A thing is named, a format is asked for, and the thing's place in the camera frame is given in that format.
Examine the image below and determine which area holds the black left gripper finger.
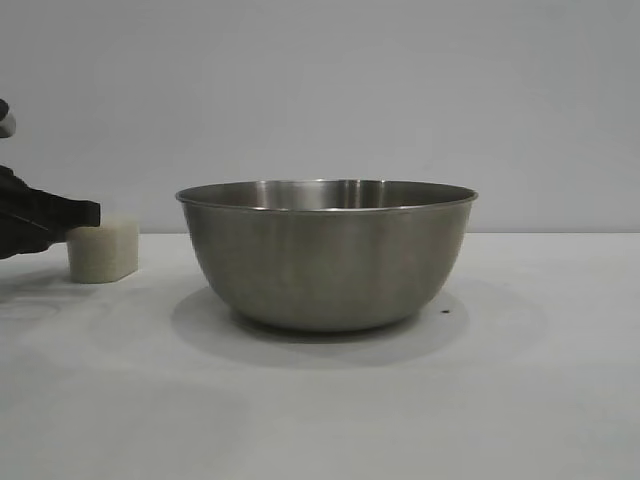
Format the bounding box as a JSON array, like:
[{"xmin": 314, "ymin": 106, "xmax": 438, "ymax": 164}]
[
  {"xmin": 0, "ymin": 164, "xmax": 103, "ymax": 232},
  {"xmin": 0, "ymin": 212, "xmax": 69, "ymax": 261}
]

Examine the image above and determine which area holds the clear measuring cup with rice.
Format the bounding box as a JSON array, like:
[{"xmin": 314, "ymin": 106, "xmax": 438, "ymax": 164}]
[{"xmin": 64, "ymin": 197, "xmax": 142, "ymax": 285}]

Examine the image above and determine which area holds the stainless steel bowl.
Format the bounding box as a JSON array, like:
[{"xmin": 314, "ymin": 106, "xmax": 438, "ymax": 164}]
[{"xmin": 173, "ymin": 178, "xmax": 480, "ymax": 334}]

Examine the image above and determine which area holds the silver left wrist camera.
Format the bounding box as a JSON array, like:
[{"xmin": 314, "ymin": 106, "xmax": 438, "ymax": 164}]
[{"xmin": 0, "ymin": 97, "xmax": 20, "ymax": 140}]

